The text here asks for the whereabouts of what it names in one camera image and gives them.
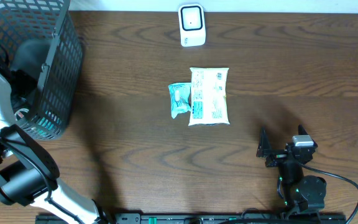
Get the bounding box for white snack bag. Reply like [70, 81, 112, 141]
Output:
[188, 67, 230, 126]

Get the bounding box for teal small packet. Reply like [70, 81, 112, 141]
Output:
[168, 83, 191, 119]

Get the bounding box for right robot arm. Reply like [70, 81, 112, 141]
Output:
[256, 125, 326, 219]

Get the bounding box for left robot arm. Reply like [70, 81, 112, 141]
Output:
[0, 40, 114, 223]

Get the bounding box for white barcode scanner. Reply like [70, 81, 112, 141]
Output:
[178, 4, 206, 47]

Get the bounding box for grey plastic mesh basket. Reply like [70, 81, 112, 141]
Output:
[0, 0, 83, 140]

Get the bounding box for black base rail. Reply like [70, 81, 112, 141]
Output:
[35, 212, 347, 224]

